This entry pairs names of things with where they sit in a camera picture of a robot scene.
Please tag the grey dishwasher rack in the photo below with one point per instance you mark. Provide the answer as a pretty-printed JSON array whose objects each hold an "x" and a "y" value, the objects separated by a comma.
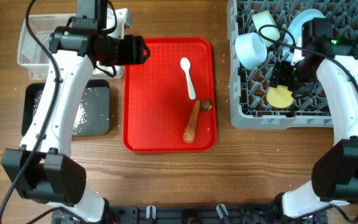
[{"x": 248, "y": 88}]

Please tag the orange carrot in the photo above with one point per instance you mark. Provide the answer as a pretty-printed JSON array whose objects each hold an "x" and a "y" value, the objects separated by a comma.
[{"x": 190, "y": 130}]

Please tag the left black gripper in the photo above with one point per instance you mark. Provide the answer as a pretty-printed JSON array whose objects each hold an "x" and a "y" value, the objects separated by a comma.
[{"x": 135, "y": 51}]

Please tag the black waste tray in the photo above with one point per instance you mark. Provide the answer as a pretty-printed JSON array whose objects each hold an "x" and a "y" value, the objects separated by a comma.
[{"x": 96, "y": 99}]

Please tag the large light blue plate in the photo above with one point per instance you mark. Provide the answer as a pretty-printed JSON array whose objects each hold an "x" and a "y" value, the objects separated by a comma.
[{"x": 295, "y": 28}]

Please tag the white plastic spoon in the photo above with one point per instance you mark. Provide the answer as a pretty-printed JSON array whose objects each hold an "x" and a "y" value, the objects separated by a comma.
[{"x": 185, "y": 66}]

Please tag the mint green bowl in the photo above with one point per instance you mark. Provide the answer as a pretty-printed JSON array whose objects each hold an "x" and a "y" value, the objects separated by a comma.
[{"x": 265, "y": 18}]

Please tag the clear plastic bin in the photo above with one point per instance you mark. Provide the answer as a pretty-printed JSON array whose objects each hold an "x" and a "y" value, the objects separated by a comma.
[{"x": 33, "y": 58}]

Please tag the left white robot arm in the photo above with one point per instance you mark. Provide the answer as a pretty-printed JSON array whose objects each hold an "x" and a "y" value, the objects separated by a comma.
[{"x": 42, "y": 169}]

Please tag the red serving tray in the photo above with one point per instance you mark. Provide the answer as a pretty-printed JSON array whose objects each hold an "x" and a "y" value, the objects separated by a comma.
[{"x": 156, "y": 102}]

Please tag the light blue bowl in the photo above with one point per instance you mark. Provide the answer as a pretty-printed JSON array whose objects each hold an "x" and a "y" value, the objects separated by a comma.
[{"x": 250, "y": 50}]

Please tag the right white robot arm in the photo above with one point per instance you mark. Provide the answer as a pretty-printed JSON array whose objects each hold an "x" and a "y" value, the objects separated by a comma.
[{"x": 334, "y": 179}]

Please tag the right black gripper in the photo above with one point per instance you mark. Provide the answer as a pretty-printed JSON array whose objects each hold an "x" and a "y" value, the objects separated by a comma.
[{"x": 279, "y": 74}]

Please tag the yellow plastic cup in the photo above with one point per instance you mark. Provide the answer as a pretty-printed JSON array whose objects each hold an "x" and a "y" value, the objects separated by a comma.
[{"x": 280, "y": 96}]

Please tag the pile of white rice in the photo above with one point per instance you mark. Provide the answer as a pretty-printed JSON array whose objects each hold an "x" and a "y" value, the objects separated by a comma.
[{"x": 80, "y": 118}]

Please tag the brown mushroom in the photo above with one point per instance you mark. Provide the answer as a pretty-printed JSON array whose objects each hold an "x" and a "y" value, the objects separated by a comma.
[{"x": 206, "y": 106}]

